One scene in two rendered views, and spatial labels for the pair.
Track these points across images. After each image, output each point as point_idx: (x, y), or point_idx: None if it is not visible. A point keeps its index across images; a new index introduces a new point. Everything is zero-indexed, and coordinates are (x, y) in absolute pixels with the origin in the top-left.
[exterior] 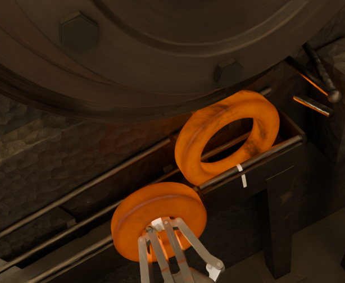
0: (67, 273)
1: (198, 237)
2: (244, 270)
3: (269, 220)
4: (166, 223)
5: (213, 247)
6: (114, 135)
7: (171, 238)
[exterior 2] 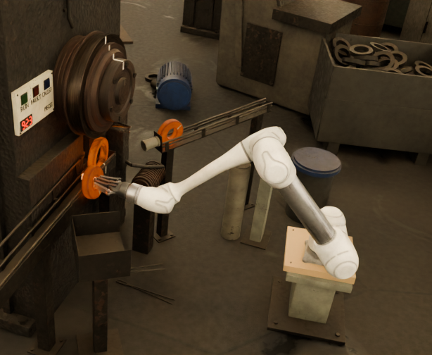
0: (70, 208)
1: None
2: None
3: (109, 199)
4: (98, 177)
5: None
6: (69, 156)
7: (103, 179)
